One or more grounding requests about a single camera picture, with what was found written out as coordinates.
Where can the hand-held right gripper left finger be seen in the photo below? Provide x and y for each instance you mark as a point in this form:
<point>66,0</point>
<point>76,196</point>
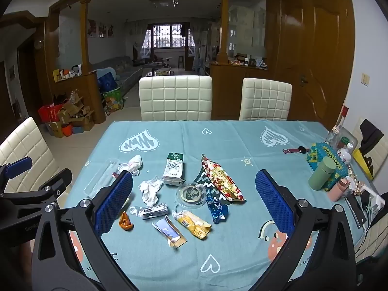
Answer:
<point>113,203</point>

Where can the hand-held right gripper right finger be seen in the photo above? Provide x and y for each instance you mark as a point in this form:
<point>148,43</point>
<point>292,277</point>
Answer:
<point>274,200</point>

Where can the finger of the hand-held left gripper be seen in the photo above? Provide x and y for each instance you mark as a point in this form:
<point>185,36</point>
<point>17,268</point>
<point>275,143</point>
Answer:
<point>18,167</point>
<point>59,183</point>

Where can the orange peel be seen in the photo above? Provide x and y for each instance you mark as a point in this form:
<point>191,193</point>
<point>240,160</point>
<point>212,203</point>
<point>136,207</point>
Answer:
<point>125,222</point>

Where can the clear plastic tray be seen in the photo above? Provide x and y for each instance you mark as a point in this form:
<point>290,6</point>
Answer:
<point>100,177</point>

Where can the white bottle cap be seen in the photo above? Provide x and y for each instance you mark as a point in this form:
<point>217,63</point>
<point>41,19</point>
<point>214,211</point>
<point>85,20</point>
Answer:
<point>123,168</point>

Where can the white tissue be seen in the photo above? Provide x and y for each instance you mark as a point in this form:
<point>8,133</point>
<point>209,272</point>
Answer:
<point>150,191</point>

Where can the silver wrapper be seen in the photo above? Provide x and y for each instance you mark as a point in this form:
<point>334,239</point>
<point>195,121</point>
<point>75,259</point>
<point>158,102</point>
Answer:
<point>151,212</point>

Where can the small white tissue ball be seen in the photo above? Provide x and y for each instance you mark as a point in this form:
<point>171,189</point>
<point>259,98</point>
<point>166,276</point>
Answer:
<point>135,163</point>

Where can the red gold snack wrapper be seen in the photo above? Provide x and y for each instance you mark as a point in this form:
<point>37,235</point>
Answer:
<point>222,182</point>

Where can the blue foil wrapper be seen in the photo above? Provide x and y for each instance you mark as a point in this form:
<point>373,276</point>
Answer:
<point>217,210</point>

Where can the blue white tube wrapper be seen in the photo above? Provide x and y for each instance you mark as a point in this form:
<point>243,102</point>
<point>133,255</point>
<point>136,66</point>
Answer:
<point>168,229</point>

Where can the green white milk carton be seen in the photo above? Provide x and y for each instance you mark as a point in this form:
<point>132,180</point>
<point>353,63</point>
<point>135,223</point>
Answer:
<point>173,169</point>

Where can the clear round plastic lid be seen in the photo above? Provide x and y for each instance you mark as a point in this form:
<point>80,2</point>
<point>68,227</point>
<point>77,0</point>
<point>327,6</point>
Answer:
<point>191,194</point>

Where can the yellow snack wrapper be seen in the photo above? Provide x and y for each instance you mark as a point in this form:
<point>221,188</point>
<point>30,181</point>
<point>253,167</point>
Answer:
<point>192,223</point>

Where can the orange bucket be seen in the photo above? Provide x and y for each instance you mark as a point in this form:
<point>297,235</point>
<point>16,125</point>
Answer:
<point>67,131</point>

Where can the green thermos bottle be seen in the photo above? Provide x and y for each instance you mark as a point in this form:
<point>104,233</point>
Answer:
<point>322,172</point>

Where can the small blue box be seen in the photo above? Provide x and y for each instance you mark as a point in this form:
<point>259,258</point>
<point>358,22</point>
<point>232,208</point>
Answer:
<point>78,129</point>

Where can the red bag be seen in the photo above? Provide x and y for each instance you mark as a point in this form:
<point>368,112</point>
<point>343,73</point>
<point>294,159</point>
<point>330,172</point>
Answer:
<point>48,112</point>

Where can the pink bottle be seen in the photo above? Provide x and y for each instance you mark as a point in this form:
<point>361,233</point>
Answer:
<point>339,190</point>

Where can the blue printed tablecloth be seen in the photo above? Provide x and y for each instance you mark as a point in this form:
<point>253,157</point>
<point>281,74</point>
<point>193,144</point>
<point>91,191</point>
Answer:
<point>230,145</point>

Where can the pile of cardboard boxes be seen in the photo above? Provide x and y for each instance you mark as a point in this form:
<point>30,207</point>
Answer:
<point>74,110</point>

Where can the black phone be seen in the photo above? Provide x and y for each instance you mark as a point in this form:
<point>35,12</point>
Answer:
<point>356,210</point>

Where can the white plastic bottle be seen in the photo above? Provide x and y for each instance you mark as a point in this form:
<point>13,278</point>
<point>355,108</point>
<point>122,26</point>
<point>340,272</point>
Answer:
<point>345,155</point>

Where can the clear glass bottle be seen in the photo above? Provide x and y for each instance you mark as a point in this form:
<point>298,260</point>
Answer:
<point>335,135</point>

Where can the dark wooden door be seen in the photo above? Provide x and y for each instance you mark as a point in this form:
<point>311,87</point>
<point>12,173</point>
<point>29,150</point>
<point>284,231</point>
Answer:
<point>28,78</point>

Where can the wooden partition cabinet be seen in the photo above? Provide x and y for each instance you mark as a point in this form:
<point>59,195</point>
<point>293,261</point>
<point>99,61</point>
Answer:
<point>230,78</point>
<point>88,97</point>

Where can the yellow bag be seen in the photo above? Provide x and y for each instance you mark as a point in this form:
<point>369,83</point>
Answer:
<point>360,159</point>

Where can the yellow box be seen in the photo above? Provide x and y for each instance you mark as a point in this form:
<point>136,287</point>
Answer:
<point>56,75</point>

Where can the colourful printed bag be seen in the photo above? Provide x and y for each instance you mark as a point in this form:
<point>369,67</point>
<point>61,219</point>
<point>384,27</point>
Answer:
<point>113,99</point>

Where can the white power strip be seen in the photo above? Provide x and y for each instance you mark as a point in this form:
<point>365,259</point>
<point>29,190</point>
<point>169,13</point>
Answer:
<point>376,201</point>

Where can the blue bag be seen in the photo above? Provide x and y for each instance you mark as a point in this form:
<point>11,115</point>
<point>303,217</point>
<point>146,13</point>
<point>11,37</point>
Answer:
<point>106,81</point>

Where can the black cloth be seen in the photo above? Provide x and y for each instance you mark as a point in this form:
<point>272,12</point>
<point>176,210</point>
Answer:
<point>369,139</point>

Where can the white spray can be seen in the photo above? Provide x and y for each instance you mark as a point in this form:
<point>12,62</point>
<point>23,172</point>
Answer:
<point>79,69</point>

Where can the grey sofa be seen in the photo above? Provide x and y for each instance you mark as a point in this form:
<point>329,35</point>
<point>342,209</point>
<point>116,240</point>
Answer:
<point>127,72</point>

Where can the coffee table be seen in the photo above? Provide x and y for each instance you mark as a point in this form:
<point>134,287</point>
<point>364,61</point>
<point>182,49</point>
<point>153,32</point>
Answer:
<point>157,72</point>

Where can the brown wooden door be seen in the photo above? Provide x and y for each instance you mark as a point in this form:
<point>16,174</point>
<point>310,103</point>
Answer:
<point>315,57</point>

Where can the patterned curtain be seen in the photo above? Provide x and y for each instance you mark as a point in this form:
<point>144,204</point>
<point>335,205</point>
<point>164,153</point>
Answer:
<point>139,39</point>
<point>194,38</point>

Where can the white air conditioner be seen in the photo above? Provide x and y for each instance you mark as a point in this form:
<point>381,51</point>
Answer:
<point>203,47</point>

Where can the barred window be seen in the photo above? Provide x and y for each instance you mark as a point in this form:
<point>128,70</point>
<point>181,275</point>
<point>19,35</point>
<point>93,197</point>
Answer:
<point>168,36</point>

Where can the ceiling light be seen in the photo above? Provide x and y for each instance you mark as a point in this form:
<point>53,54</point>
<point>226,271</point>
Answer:
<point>163,2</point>

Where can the framed wall picture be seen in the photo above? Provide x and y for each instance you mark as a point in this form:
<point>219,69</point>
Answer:
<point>11,72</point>

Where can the globe wall lamp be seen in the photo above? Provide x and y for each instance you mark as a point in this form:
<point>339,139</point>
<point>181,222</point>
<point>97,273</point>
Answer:
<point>38,44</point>

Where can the wall light switch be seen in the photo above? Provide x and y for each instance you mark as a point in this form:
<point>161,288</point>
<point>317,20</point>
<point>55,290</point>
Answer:
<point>365,79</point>

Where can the wall art panels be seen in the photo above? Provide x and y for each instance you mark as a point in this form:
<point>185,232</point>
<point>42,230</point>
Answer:
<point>101,28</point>

